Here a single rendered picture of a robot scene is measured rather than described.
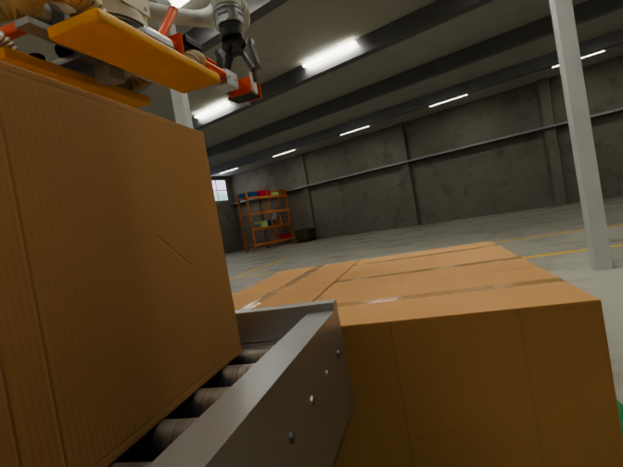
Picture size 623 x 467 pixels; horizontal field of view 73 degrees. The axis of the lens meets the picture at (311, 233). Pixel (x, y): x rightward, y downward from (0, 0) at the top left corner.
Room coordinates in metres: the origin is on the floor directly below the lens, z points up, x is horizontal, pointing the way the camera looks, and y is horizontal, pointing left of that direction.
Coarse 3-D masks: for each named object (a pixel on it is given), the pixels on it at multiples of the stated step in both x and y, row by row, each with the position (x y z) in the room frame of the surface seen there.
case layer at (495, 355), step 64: (448, 256) 1.60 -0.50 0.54; (512, 256) 1.34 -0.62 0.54; (384, 320) 0.82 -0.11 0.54; (448, 320) 0.78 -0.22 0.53; (512, 320) 0.75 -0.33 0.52; (576, 320) 0.72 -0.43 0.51; (384, 384) 0.82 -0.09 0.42; (448, 384) 0.78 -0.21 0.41; (512, 384) 0.76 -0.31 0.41; (576, 384) 0.73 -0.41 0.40; (384, 448) 0.82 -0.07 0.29; (448, 448) 0.79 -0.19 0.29; (512, 448) 0.76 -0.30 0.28; (576, 448) 0.73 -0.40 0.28
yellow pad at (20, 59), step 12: (0, 48) 0.67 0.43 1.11; (12, 60) 0.68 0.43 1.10; (24, 60) 0.70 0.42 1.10; (36, 60) 0.72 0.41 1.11; (36, 72) 0.73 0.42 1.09; (48, 72) 0.74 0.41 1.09; (60, 72) 0.76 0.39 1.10; (72, 72) 0.79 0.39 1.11; (72, 84) 0.81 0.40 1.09; (84, 84) 0.82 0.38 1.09; (96, 84) 0.84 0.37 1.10; (108, 96) 0.90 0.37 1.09; (120, 96) 0.91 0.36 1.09; (132, 96) 0.93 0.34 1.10; (144, 96) 0.97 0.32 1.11
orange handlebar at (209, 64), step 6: (6, 24) 0.82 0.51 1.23; (12, 24) 0.81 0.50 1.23; (0, 30) 0.82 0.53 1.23; (6, 30) 0.82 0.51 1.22; (12, 30) 0.81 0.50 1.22; (18, 30) 0.81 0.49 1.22; (6, 36) 0.82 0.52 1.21; (12, 36) 0.83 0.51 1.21; (18, 36) 0.83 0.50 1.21; (174, 42) 0.99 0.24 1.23; (174, 48) 0.99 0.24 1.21; (210, 60) 1.14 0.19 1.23; (210, 66) 1.14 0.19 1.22; (216, 66) 1.17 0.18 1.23; (216, 72) 1.16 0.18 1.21; (222, 72) 1.19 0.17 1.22; (240, 84) 1.30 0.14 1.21; (246, 84) 1.33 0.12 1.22; (234, 90) 1.34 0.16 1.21
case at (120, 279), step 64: (0, 64) 0.38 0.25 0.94; (0, 128) 0.37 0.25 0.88; (64, 128) 0.44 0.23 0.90; (128, 128) 0.54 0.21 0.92; (0, 192) 0.36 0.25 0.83; (64, 192) 0.42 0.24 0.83; (128, 192) 0.52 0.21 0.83; (192, 192) 0.67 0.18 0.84; (0, 256) 0.35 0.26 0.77; (64, 256) 0.41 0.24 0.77; (128, 256) 0.50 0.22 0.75; (192, 256) 0.64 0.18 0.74; (0, 320) 0.34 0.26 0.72; (64, 320) 0.39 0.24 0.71; (128, 320) 0.48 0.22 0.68; (192, 320) 0.61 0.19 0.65; (0, 384) 0.33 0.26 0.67; (64, 384) 0.38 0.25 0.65; (128, 384) 0.46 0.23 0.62; (192, 384) 0.58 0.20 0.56; (0, 448) 0.32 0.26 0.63; (64, 448) 0.37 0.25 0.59; (128, 448) 0.44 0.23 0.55
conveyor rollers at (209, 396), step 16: (256, 352) 0.74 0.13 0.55; (224, 368) 0.67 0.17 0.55; (240, 368) 0.66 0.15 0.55; (208, 384) 0.66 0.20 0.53; (224, 384) 0.65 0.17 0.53; (192, 400) 0.57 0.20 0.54; (208, 400) 0.57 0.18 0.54; (176, 416) 0.57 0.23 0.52; (192, 416) 0.57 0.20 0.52; (160, 432) 0.49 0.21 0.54; (176, 432) 0.48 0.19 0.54; (144, 448) 0.48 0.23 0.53; (160, 448) 0.48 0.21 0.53; (112, 464) 0.42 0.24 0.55; (128, 464) 0.41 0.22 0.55; (144, 464) 0.41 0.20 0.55
